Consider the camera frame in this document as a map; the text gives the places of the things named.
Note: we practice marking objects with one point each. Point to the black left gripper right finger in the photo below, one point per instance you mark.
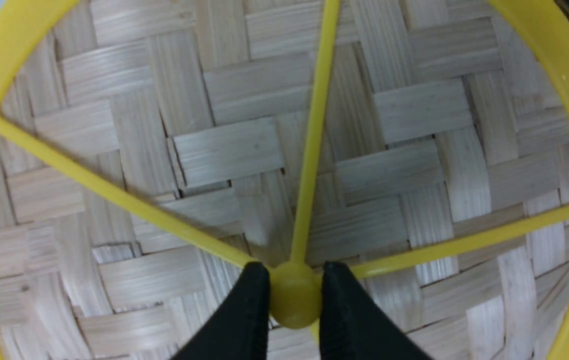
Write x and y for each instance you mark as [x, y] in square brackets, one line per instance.
[353, 327]

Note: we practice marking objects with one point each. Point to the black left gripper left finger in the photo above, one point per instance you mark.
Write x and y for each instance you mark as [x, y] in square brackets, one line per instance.
[239, 329]

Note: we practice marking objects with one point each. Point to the yellow rimmed bamboo steamer lid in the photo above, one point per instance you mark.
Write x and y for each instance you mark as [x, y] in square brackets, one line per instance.
[149, 149]

